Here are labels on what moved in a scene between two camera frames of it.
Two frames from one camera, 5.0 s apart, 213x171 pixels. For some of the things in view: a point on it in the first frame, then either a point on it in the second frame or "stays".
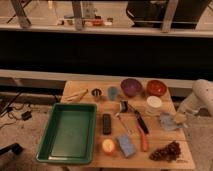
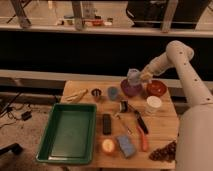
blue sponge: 126,146 stays
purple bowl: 131,87 stays
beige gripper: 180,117 -> 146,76
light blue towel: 168,121 -> 133,77
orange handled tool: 144,144 stays
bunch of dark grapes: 168,153 stays
